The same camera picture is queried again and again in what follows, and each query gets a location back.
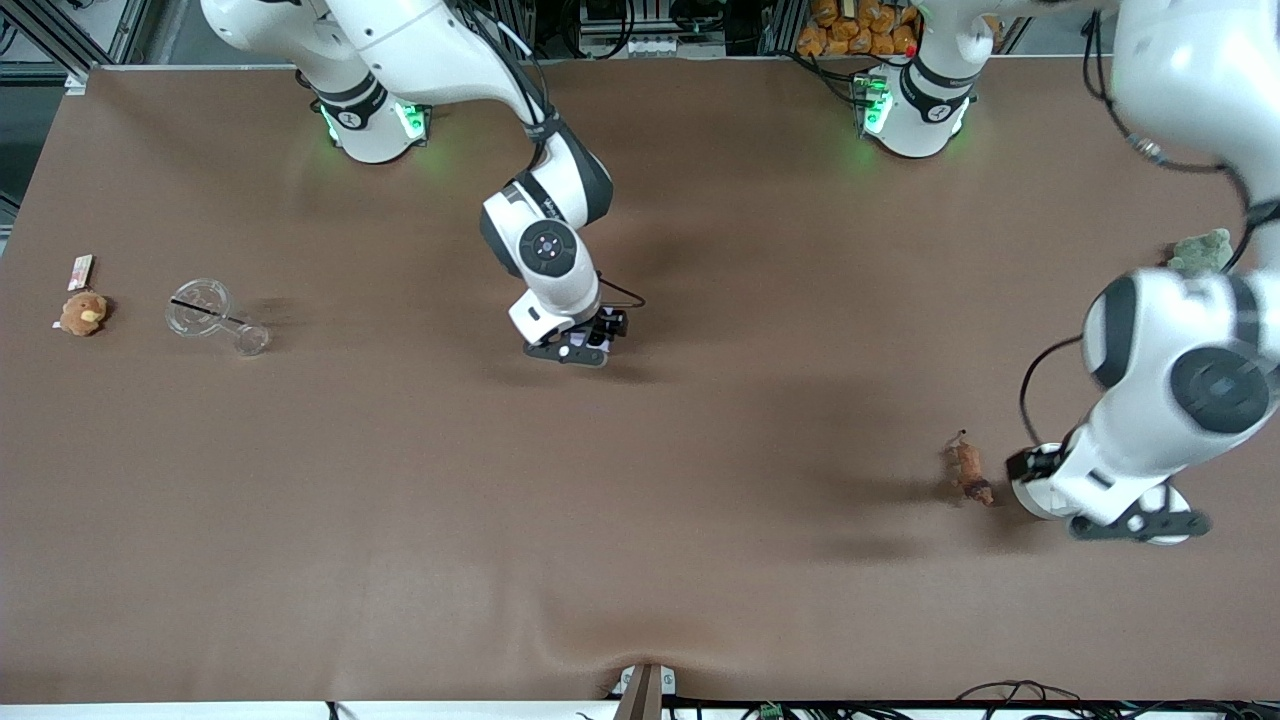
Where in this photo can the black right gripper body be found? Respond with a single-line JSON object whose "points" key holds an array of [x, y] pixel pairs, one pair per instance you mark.
{"points": [[609, 325]]}

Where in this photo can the small brown lion statue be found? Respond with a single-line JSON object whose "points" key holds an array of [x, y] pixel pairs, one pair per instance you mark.
{"points": [[968, 468]]}

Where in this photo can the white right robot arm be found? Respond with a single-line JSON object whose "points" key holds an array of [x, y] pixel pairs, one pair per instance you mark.
{"points": [[550, 250]]}

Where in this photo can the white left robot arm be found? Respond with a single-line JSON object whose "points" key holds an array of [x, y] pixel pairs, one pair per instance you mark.
{"points": [[1180, 330]]}

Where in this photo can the white round lidded container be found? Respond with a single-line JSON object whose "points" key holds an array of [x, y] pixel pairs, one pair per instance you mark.
{"points": [[1030, 500]]}

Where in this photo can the brown table cover mat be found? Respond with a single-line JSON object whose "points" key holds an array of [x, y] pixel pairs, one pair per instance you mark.
{"points": [[640, 560]]}

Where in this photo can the green plush turtle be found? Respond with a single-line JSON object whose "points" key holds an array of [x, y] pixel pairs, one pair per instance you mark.
{"points": [[1200, 252]]}

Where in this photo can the white socket bar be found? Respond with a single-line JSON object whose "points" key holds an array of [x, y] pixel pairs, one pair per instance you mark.
{"points": [[650, 46]]}

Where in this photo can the orange plush toy pile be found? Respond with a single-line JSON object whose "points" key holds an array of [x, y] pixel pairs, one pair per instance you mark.
{"points": [[855, 25]]}

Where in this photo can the black drinking straw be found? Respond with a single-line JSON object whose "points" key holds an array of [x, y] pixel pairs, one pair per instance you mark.
{"points": [[205, 309]]}

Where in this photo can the clear plastic cup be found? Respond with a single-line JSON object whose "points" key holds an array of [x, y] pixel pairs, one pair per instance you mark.
{"points": [[200, 306]]}

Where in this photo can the small brown plush toy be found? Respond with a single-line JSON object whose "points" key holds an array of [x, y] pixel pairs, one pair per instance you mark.
{"points": [[82, 314]]}

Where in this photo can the small white card packet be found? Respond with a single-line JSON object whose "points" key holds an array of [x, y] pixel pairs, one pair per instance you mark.
{"points": [[80, 271]]}

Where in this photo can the camera mounting pole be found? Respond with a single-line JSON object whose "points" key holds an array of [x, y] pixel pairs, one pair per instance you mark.
{"points": [[643, 695]]}

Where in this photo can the aluminium frame post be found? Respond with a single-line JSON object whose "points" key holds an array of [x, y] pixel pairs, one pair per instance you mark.
{"points": [[100, 30]]}

